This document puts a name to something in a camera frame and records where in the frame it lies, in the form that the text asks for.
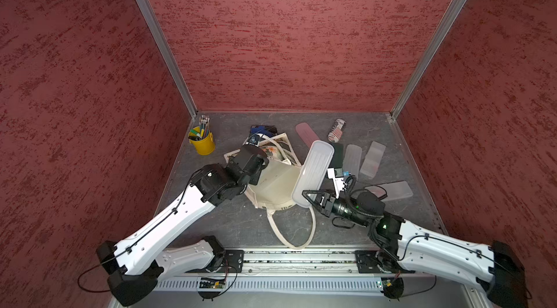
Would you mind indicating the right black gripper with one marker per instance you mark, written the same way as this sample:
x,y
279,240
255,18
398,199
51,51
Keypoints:
x,y
327,209

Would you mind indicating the flag pattern can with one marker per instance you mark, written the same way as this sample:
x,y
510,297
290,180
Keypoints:
x,y
337,130

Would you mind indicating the left corner aluminium post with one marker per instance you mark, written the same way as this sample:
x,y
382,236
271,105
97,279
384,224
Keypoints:
x,y
165,50

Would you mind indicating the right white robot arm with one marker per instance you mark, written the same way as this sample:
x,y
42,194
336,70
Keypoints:
x,y
405,247

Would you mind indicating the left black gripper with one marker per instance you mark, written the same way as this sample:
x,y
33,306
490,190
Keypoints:
x,y
254,178

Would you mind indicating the corner aluminium post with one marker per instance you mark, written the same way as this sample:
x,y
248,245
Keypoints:
x,y
165,50
446,22

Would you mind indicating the green pencil case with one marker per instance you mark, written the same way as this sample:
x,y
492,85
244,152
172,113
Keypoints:
x,y
337,159

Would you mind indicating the floral canvas tote bag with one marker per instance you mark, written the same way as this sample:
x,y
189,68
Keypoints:
x,y
273,193

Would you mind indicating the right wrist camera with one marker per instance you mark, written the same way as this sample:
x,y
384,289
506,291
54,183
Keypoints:
x,y
339,179

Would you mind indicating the pink pencil case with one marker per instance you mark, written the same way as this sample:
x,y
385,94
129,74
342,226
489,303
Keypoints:
x,y
306,133

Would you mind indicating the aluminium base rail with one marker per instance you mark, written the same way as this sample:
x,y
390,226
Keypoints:
x,y
315,270

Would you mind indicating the blue black stapler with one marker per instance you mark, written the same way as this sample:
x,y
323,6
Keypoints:
x,y
268,130

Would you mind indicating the right corner aluminium post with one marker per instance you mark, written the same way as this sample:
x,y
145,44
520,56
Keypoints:
x,y
446,22

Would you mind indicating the yellow pen cup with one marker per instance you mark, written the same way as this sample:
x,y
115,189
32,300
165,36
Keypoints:
x,y
202,138

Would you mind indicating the clear ribbed pencil case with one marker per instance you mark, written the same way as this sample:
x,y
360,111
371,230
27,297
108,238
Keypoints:
x,y
352,160

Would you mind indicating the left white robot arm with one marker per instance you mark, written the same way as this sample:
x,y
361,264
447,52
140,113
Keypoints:
x,y
137,263

